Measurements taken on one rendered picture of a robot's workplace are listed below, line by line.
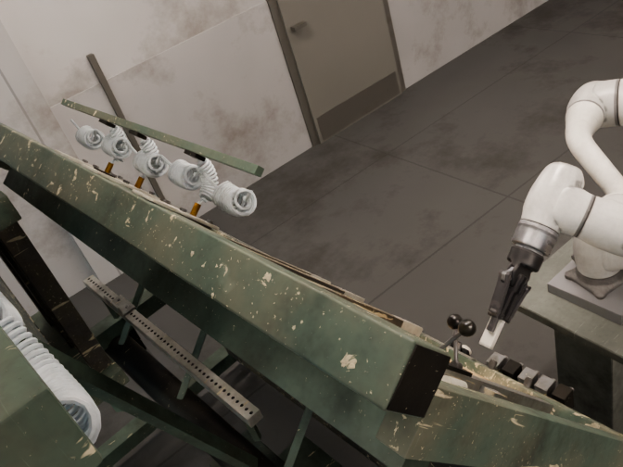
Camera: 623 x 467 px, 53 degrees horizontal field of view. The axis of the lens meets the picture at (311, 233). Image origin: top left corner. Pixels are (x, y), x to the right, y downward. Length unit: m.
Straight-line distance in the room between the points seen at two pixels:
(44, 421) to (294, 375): 0.73
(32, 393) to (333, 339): 0.47
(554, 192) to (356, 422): 0.69
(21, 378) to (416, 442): 0.56
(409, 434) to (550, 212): 0.71
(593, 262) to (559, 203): 0.95
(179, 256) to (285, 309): 0.31
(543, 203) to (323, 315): 0.70
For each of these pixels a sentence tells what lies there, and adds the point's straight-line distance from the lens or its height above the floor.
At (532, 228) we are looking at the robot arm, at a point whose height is 1.61.
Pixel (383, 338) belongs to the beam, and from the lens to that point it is 0.85.
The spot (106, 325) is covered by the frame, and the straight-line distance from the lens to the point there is 3.12.
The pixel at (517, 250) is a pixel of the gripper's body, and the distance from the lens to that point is 1.47.
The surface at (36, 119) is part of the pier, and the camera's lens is 4.46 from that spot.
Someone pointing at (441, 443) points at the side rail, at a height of 1.70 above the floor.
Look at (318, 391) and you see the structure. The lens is 1.18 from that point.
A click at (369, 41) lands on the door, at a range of 5.76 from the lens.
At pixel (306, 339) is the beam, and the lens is 0.94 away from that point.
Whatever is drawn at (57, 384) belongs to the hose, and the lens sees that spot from 0.87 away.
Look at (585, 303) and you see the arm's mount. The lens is 2.48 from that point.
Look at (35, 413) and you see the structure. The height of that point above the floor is 2.19.
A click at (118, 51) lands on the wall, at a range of 4.69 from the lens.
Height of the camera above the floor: 2.51
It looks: 34 degrees down
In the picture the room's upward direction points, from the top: 19 degrees counter-clockwise
